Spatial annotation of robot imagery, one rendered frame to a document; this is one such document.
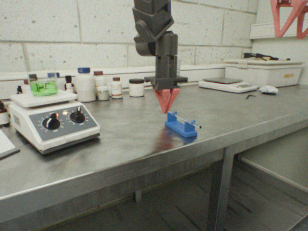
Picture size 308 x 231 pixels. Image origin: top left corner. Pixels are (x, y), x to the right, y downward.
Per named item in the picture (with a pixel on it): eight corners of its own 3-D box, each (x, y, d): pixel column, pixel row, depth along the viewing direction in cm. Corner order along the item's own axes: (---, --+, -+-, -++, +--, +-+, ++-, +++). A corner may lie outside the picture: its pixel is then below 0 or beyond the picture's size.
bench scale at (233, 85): (238, 94, 95) (240, 84, 93) (196, 87, 114) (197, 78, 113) (258, 90, 105) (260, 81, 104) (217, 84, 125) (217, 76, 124)
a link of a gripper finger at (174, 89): (145, 112, 58) (145, 78, 55) (167, 109, 61) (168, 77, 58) (155, 118, 52) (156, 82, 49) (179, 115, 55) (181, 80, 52)
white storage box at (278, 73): (302, 85, 122) (307, 60, 117) (264, 90, 105) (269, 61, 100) (256, 79, 147) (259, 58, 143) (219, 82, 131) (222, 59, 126)
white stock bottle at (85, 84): (90, 102, 78) (86, 68, 74) (73, 101, 80) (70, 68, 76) (99, 98, 84) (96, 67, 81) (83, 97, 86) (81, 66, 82)
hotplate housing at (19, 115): (102, 137, 46) (99, 103, 44) (41, 157, 37) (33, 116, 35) (61, 117, 61) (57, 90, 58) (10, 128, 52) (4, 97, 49)
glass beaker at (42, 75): (52, 93, 52) (47, 59, 50) (65, 96, 48) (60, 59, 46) (23, 97, 47) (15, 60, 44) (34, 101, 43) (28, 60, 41)
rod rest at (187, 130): (198, 135, 47) (198, 121, 46) (185, 138, 46) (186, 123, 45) (175, 122, 56) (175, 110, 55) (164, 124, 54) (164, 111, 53)
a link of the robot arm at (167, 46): (166, 29, 47) (183, 31, 50) (147, 31, 52) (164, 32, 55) (165, 59, 49) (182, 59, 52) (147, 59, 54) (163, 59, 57)
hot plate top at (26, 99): (80, 98, 48) (79, 95, 48) (24, 108, 40) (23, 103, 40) (59, 92, 56) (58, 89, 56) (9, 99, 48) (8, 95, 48)
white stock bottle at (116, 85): (113, 96, 89) (112, 76, 87) (123, 96, 89) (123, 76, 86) (110, 98, 85) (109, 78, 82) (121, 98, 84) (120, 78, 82)
